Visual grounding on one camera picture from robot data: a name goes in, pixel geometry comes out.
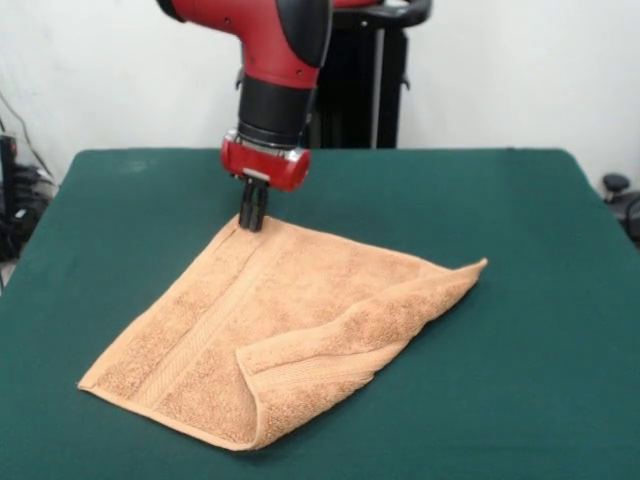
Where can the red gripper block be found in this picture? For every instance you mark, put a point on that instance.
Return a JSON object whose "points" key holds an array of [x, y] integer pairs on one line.
{"points": [[265, 167]]}

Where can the tan terry towel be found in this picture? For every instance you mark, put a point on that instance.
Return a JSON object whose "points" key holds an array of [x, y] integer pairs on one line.
{"points": [[300, 340]]}

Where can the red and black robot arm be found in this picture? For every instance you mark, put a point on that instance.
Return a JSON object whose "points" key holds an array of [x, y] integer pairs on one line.
{"points": [[280, 65]]}

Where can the black box device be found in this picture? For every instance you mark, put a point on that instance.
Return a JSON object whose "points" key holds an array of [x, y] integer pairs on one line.
{"points": [[7, 165]]}

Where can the dark green table cloth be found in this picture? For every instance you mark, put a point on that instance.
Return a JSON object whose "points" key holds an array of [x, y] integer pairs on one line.
{"points": [[500, 400]]}

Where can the black chair base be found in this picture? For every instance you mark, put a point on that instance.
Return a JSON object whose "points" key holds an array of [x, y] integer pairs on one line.
{"points": [[622, 200]]}

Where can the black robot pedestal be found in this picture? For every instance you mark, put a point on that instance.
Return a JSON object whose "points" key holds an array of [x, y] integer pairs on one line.
{"points": [[360, 90]]}

